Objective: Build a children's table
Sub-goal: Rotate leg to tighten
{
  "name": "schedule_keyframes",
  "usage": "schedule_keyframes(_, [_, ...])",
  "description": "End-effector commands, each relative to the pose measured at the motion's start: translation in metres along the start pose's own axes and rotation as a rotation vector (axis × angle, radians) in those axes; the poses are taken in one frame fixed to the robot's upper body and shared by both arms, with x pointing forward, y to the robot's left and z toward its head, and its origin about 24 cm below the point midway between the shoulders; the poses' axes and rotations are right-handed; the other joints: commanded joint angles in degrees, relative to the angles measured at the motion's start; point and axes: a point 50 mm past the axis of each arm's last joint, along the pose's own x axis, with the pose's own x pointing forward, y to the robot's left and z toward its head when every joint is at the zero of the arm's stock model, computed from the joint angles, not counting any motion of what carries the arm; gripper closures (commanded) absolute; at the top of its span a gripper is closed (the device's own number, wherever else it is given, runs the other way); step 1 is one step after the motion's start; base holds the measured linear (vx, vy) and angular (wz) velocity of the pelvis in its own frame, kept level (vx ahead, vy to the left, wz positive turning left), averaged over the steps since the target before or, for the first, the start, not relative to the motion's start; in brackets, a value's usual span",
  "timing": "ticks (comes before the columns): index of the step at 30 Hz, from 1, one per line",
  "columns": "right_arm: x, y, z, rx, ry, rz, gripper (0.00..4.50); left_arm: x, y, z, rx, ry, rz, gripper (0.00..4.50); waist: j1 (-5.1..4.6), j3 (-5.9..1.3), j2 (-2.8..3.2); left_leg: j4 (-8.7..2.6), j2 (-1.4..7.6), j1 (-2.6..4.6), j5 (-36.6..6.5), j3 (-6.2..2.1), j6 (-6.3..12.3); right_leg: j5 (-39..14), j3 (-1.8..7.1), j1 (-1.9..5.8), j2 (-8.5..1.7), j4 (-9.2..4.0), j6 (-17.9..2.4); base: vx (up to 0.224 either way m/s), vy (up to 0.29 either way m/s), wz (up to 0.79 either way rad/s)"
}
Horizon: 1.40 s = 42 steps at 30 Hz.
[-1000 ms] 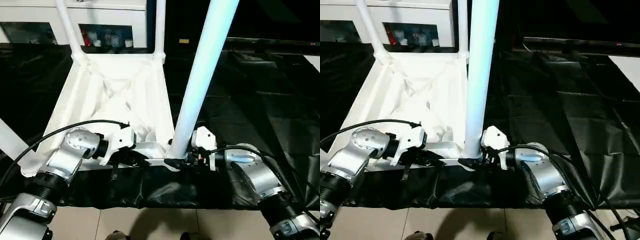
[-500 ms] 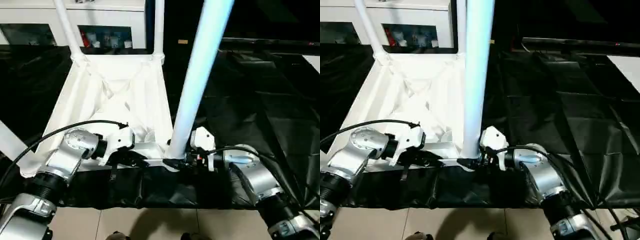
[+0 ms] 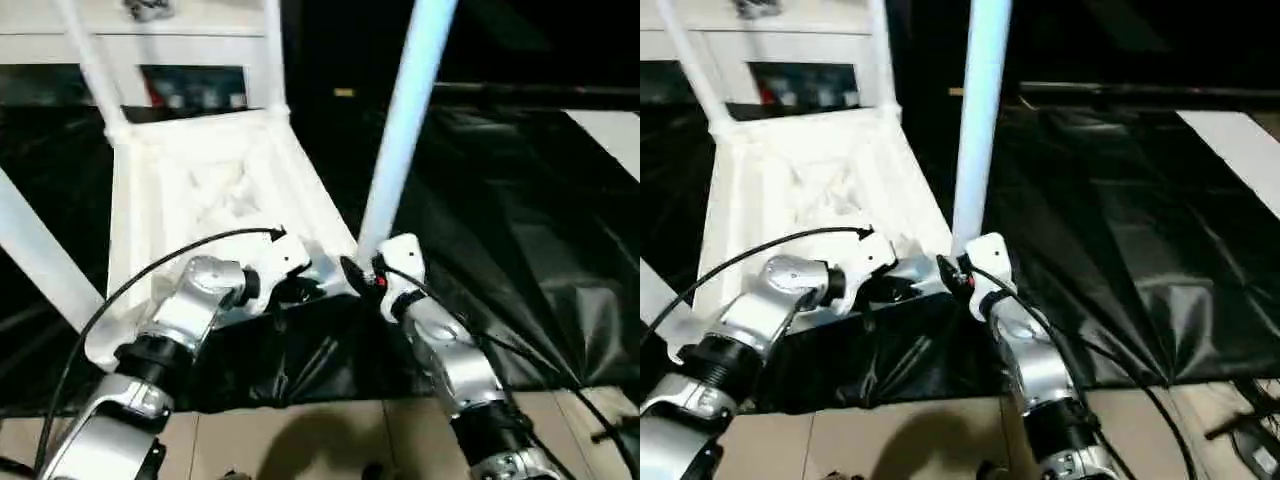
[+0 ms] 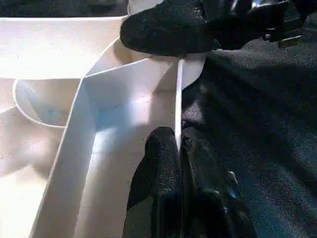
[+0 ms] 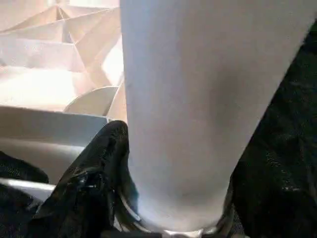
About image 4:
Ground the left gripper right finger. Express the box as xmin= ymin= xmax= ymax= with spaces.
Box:
xmin=178 ymin=120 xmax=258 ymax=238

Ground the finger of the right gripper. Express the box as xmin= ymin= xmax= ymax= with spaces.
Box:
xmin=119 ymin=0 xmax=223 ymax=57

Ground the white plastic table top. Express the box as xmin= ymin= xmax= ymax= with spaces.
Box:
xmin=0 ymin=16 xmax=207 ymax=238

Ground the white plastic table leg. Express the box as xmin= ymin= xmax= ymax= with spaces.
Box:
xmin=127 ymin=0 xmax=162 ymax=16

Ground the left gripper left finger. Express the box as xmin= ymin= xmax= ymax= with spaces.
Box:
xmin=122 ymin=125 xmax=184 ymax=238

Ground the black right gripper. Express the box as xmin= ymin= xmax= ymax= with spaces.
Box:
xmin=202 ymin=0 xmax=308 ymax=50

